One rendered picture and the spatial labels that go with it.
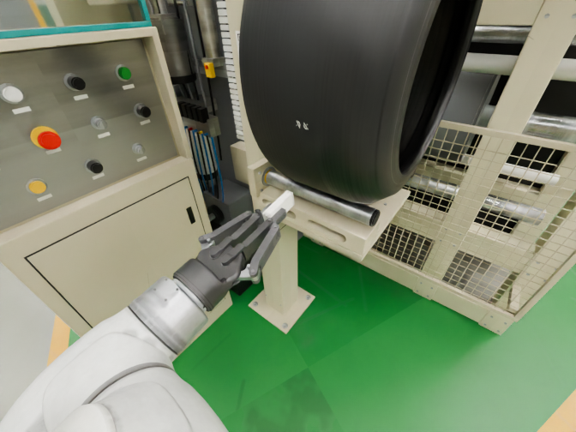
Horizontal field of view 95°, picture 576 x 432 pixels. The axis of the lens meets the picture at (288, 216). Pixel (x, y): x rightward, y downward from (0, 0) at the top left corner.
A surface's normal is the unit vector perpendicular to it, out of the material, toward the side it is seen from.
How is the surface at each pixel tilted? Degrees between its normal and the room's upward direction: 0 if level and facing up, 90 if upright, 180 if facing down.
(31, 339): 0
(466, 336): 0
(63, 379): 15
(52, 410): 30
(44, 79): 90
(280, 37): 75
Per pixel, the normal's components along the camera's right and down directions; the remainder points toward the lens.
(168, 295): -0.11, -0.69
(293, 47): -0.60, 0.32
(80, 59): 0.79, 0.37
